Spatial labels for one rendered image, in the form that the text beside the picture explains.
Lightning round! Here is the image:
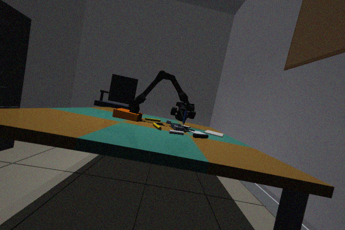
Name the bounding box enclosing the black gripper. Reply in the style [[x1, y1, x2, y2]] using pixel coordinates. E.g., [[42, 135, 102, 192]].
[[171, 105, 196, 120]]

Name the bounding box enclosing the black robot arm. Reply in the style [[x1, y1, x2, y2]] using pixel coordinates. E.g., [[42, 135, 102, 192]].
[[129, 70, 195, 114]]

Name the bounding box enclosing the grey keyboard with keys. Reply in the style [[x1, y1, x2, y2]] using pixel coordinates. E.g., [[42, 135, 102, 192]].
[[171, 123, 185, 132]]

